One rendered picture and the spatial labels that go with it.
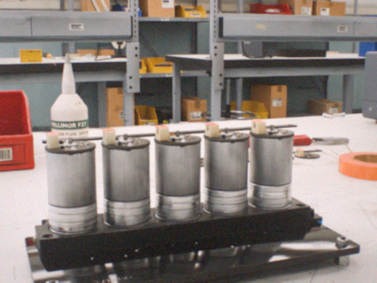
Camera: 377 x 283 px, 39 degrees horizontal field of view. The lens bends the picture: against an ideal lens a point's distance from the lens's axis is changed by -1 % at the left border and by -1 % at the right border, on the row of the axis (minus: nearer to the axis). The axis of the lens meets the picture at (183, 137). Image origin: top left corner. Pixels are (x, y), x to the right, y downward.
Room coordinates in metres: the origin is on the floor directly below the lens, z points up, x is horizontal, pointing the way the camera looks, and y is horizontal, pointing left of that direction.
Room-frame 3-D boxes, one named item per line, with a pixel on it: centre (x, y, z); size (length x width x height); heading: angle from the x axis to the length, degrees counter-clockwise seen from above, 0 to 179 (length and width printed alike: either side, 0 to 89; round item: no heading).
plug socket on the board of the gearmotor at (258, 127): (0.30, -0.04, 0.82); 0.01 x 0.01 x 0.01; 20
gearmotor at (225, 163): (0.29, -0.02, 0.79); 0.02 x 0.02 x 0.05
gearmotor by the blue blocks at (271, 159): (0.30, -0.05, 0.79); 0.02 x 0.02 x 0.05
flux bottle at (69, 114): (0.50, 0.11, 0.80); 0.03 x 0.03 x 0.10
